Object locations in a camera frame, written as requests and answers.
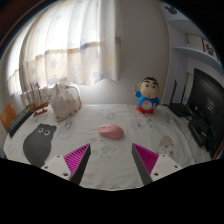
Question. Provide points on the black monitor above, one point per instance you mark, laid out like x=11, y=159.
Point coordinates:
x=208, y=100

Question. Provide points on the cartoon boy figurine clock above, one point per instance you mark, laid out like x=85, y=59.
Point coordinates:
x=147, y=98

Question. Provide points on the dark grey cat-shaped mouse pad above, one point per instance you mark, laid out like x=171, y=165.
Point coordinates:
x=37, y=145

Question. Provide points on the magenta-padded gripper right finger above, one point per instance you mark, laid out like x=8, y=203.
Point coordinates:
x=148, y=159

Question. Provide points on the black router with antennas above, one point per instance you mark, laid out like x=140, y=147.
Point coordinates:
x=180, y=108

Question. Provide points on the wooden model sailing ship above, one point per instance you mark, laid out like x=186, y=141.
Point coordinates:
x=38, y=106

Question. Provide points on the white star-print curtain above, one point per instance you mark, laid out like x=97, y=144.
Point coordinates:
x=66, y=43

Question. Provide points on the white cartoon-print tablecloth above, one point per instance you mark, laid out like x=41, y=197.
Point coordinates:
x=110, y=156

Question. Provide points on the large white conch shell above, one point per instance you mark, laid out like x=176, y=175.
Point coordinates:
x=65, y=103

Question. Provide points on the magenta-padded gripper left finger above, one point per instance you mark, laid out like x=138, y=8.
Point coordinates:
x=75, y=159

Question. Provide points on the pink computer mouse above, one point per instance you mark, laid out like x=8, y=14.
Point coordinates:
x=111, y=131

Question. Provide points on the white wall shelf unit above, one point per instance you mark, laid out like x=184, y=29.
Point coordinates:
x=193, y=51

